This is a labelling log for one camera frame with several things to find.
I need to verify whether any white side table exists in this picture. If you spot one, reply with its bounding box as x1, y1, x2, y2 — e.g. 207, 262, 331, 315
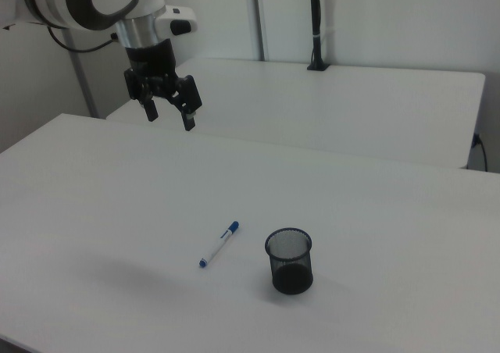
105, 58, 487, 170

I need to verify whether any black pole with white tie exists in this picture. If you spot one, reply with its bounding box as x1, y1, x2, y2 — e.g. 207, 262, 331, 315
306, 0, 331, 72

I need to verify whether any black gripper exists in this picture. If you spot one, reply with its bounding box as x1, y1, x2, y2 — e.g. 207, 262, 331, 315
123, 40, 204, 132

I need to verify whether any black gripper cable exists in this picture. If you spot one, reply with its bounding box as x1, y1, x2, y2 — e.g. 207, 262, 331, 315
45, 24, 119, 53

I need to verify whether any white marker with blue cap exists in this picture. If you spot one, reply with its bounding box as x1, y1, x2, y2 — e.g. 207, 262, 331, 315
198, 220, 241, 269

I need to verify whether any grey partition frame post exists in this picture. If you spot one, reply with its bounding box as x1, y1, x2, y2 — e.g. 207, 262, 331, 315
249, 0, 271, 62
64, 28, 99, 118

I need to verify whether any black mesh pen cup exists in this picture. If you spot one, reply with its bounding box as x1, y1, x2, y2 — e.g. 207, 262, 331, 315
264, 227, 314, 294

